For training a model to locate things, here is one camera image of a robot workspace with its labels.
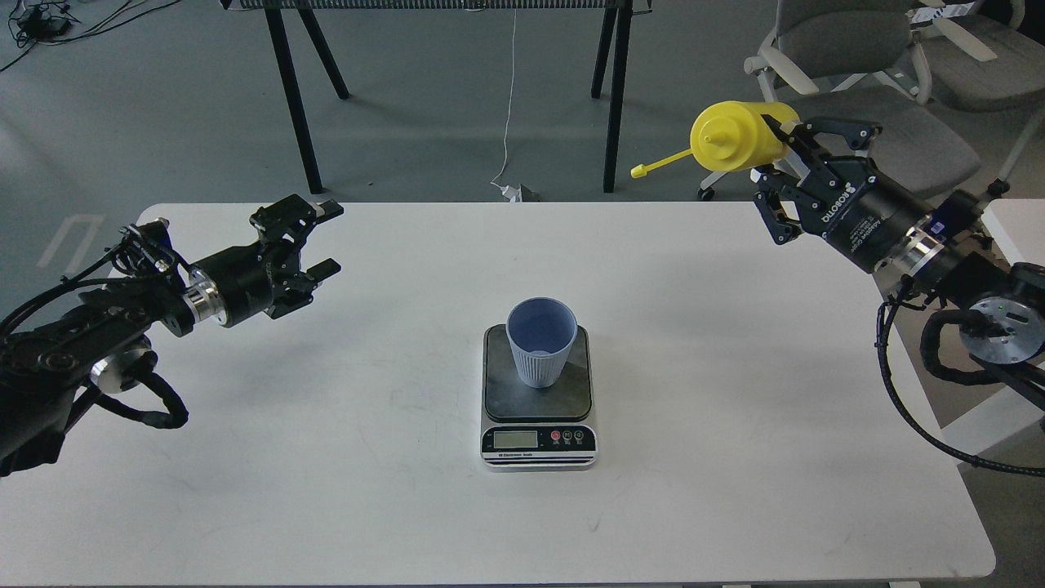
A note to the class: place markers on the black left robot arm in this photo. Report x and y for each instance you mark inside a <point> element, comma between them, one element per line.
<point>83,343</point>

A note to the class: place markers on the digital kitchen scale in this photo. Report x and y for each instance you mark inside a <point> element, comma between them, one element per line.
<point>526,429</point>

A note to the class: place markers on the white side table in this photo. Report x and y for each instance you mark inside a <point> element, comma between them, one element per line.
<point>998,418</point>

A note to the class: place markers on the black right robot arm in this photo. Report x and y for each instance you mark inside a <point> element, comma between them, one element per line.
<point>989,328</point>

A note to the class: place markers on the grey office chair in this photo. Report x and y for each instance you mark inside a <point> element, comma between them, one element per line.
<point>980,65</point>
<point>829,59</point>

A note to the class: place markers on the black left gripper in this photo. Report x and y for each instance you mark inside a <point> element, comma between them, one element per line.
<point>240,282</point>

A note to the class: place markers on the blue plastic cup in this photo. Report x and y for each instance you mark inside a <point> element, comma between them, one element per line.
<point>541,332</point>

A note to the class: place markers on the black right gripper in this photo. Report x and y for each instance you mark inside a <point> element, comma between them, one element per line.
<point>837,192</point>

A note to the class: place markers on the yellow squeeze bottle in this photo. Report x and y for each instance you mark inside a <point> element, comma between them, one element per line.
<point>731,136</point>

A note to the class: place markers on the black trestle table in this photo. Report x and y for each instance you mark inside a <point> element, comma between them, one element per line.
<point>494,56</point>

